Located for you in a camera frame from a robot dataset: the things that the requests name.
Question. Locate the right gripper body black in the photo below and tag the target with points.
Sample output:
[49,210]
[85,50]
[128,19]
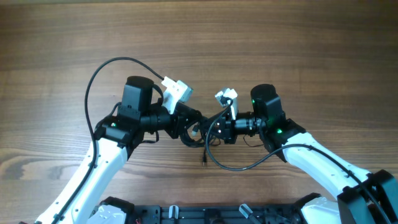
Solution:
[230,127]

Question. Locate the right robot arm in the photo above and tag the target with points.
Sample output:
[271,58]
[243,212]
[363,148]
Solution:
[360,196]

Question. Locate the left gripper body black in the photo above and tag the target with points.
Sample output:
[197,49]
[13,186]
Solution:
[176,120]

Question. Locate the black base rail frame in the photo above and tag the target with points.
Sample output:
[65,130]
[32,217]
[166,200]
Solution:
[267,214]

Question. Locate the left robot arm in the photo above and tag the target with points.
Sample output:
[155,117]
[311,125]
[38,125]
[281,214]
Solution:
[115,138]

